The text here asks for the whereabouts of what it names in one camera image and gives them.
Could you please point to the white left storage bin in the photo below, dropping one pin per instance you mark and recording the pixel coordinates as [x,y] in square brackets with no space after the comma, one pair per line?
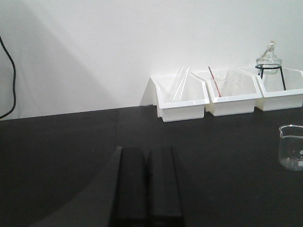
[192,104]

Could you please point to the white right storage bin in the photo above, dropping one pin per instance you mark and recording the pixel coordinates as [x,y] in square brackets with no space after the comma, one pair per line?
[278,92]

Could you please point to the clear glass tubes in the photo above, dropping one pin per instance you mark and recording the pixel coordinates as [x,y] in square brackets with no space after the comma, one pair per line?
[176,90]

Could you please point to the white storage bin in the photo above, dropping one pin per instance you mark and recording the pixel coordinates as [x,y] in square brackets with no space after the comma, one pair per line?
[192,104]
[278,92]
[240,94]

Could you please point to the black tripod flask stand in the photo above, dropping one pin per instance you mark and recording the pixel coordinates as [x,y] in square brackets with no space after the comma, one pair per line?
[271,69]

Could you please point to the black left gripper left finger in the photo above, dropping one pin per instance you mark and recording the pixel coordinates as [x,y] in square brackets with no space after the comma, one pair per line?
[130,204]

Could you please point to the clear glass beaker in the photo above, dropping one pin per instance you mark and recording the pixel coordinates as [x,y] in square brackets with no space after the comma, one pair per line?
[290,153]

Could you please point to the small beaker in bin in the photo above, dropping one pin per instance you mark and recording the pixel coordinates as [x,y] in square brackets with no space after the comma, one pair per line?
[223,81]

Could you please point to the red striped thermometer rod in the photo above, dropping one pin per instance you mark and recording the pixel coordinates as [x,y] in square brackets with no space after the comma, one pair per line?
[216,82]

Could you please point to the round glass flask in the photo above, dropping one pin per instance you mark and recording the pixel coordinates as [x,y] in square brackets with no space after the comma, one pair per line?
[268,59]

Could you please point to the white middle storage bin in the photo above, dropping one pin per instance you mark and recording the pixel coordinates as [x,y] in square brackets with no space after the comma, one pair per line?
[240,94]

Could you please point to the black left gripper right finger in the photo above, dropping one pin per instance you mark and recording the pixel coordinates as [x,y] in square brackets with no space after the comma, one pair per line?
[164,205]

